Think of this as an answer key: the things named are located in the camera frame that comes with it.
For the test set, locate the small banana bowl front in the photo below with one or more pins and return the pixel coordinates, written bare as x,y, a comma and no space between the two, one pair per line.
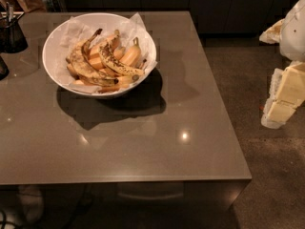
123,83

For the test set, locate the orange plastic banana top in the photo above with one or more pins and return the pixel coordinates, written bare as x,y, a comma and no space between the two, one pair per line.
113,41

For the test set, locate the white shoe under table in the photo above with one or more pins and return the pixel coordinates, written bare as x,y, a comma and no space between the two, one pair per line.
32,202

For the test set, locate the spotted banana left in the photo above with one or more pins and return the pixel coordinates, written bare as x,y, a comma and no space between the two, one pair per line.
84,69

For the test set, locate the spotted brown ripe banana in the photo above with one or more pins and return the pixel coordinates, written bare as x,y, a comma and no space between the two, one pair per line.
110,61

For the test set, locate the white paper bowl liner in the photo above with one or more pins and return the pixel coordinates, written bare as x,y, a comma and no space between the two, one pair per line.
73,29

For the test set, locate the white ceramic bowl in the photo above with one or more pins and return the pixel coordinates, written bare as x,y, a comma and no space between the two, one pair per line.
54,48

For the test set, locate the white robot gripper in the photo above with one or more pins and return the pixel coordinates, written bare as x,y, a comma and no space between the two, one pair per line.
294,32

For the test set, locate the orange plastic banana right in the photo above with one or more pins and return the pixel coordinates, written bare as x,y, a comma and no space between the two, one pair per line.
133,54

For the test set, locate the black mesh pen holder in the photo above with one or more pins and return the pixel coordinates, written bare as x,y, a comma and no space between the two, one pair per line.
12,39

